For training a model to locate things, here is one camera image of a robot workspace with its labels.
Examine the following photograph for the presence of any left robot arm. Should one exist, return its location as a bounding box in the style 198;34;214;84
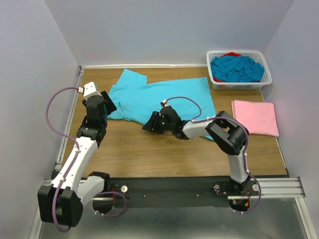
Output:
37;88;117;233

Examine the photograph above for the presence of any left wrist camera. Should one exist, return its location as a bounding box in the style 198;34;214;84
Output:
77;82;101;100

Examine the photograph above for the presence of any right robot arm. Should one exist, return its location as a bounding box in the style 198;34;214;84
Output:
142;106;250;195

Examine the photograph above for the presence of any white plastic laundry basket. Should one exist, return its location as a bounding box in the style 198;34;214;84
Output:
206;50;272;90

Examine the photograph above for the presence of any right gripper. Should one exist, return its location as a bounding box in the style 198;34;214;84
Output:
142;111;173;134

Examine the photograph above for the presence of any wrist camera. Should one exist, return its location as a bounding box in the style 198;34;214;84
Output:
160;100;172;109
77;82;101;100

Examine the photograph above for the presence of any dark blue t shirt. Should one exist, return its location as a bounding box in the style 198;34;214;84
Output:
210;55;265;83

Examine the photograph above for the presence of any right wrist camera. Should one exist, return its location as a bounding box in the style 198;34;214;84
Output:
160;100;172;109

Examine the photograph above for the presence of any folded pink t shirt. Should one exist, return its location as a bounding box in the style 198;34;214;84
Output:
231;100;279;137

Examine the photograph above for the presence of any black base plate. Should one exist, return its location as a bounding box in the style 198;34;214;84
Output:
92;176;260;209

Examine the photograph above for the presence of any light blue t shirt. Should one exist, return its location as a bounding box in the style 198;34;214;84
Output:
107;69;217;141

